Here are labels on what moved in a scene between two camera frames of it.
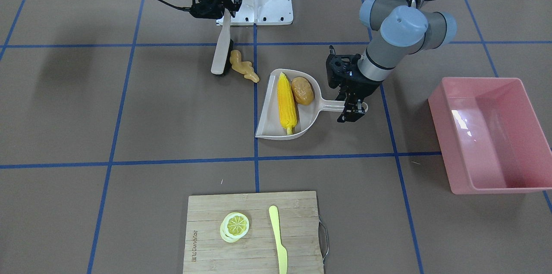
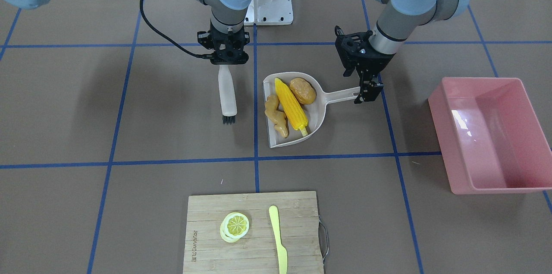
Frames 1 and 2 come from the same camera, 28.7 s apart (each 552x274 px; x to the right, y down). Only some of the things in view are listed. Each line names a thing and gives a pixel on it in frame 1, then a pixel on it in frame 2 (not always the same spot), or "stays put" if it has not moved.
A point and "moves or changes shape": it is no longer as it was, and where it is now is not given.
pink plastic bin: x=490 y=135 stays put
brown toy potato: x=302 y=90 stays put
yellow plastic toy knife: x=282 y=255 stays put
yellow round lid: x=234 y=226 stays put
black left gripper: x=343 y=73 → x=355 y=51
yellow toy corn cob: x=286 y=103 moves or changes shape
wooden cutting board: x=206 y=252 stays put
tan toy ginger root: x=245 y=68 → x=277 y=117
